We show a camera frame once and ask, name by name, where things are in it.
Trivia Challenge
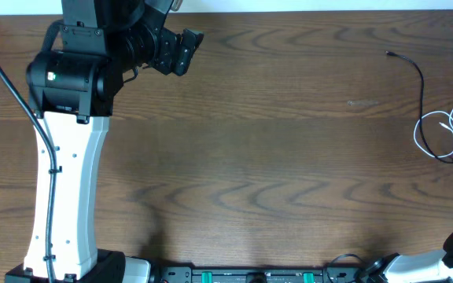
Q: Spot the black braided usb cable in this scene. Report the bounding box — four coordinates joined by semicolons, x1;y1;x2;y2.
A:
385;50;453;180

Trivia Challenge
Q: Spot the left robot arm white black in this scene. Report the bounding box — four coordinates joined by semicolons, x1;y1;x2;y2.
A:
5;0;204;282

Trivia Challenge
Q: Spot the black mounting rail base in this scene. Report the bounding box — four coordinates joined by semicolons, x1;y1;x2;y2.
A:
148;260;370;283

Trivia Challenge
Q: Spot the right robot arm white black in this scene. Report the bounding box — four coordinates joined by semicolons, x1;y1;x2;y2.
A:
356;233;453;283

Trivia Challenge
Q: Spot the white usb cable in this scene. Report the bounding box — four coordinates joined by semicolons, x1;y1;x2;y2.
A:
412;97;453;160

